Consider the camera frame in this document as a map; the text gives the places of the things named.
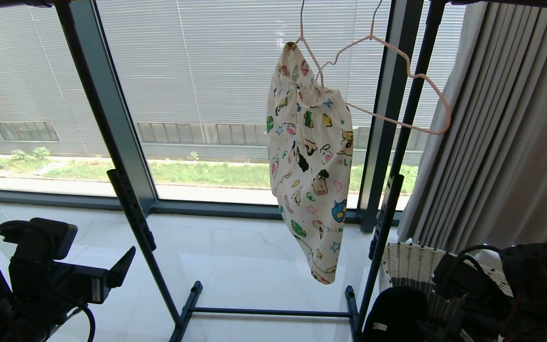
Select white laundry basket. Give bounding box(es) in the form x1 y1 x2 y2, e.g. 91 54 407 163
379 242 514 335

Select black cable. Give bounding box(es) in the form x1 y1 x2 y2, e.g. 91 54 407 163
67 304 96 342
458 244 503 266

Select pink clothes hanger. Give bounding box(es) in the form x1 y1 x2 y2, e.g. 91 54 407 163
318 0 452 136
287 0 325 88

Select beige curtain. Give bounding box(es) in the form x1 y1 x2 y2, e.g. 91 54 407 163
397 0 547 266

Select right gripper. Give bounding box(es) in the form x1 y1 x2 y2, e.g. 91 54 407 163
418 297 507 342

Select window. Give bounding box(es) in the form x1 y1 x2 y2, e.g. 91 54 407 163
0 0 466 233

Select cream printed garment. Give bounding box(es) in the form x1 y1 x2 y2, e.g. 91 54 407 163
266 42 354 285

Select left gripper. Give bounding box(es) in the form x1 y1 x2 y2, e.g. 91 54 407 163
10 246 136 319

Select black garment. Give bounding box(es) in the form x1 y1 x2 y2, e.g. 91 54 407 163
362 286 430 342

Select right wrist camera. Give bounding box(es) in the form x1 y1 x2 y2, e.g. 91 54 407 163
433 253 492 301

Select black clothes rack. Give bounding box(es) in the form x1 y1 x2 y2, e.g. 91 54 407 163
0 0 547 342

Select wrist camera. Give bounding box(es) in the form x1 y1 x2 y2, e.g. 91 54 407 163
433 253 492 301
0 218 78 274

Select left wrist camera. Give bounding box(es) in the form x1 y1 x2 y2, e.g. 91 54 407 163
0 218 78 274

